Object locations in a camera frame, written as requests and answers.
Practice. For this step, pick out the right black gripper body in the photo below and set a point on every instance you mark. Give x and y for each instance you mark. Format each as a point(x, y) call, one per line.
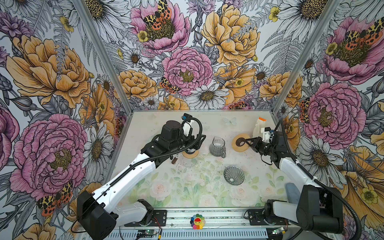
point(265, 148)

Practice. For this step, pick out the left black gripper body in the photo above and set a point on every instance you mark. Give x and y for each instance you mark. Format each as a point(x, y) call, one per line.
point(181, 141)

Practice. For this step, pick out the grey ribbed glass pitcher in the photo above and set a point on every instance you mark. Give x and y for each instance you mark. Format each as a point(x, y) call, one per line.
point(218, 147)

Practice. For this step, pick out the grey glass dripper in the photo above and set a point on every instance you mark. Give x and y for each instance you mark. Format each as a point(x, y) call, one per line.
point(234, 175)

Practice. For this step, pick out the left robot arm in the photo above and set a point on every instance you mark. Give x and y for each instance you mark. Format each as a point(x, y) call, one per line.
point(98, 213)

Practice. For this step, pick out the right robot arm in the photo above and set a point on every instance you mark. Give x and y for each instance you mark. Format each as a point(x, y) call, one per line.
point(318, 208)

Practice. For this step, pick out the orange white coffee bag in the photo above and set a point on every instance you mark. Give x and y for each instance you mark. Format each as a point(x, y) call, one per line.
point(259, 127)

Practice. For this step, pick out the colourful flower toy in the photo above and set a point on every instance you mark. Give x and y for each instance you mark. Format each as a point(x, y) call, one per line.
point(197, 222)

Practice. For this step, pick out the green circuit board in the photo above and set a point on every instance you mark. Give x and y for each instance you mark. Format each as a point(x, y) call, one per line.
point(146, 234)

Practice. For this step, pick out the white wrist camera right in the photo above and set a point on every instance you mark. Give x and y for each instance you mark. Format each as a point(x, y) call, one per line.
point(267, 134)

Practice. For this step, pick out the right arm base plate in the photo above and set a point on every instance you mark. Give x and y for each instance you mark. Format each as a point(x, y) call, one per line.
point(257, 217)

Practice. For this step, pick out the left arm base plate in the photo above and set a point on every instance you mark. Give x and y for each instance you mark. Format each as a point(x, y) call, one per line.
point(153, 218)

